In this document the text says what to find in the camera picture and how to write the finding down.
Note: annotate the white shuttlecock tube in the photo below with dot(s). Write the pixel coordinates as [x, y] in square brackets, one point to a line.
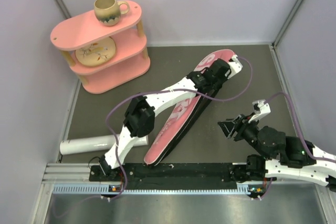
[84, 145]

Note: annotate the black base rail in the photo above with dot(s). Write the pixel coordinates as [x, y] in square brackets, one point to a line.
[176, 179]

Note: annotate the pink three-tier wooden shelf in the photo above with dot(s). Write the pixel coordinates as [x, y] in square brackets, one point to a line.
[130, 61]

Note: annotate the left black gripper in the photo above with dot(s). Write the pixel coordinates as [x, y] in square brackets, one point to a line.
[223, 78]

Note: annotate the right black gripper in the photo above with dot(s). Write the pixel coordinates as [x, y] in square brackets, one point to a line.
[238, 125]

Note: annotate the pink sport racket bag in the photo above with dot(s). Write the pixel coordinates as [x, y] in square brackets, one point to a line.
[183, 116]

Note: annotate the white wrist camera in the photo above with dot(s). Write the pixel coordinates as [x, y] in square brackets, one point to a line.
[235, 66]
[261, 109]

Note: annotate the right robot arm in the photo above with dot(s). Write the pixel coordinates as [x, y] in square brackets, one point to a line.
[278, 156]

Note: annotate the beige ceramic mug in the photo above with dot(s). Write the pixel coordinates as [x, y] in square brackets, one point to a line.
[109, 12]

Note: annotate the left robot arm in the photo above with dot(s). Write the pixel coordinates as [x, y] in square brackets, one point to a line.
[144, 107]

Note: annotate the cream floral plate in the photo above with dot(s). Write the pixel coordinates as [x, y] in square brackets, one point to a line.
[96, 53]

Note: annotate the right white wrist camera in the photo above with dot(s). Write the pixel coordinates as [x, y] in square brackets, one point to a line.
[261, 109]

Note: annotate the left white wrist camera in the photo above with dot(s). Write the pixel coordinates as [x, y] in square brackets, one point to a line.
[235, 66]

